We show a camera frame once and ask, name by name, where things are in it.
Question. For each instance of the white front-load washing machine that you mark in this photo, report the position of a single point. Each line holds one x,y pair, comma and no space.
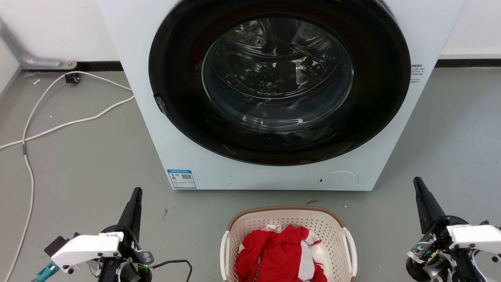
164,129

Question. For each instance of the black round washer door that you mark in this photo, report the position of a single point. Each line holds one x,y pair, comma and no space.
184,78

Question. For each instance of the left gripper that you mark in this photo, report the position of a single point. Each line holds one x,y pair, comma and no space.
131,254

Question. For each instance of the red and white garment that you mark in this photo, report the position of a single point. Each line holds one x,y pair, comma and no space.
274,254

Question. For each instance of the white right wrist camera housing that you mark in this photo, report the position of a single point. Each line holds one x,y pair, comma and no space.
475,235

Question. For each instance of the blue energy label sticker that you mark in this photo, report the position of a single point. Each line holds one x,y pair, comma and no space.
181,178

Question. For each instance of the grey wall pipe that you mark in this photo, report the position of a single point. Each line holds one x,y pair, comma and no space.
15,49

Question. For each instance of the small printed text sticker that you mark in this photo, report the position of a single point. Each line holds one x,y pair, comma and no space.
416,73

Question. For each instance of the cream perforated laundry basket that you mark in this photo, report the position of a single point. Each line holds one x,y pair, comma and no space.
254,223

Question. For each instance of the small black caster clip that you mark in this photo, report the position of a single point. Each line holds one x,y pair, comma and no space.
72,78

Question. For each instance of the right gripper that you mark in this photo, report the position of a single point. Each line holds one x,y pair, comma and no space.
434,254

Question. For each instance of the round white filter cover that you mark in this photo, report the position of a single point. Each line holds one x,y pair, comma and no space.
338,180

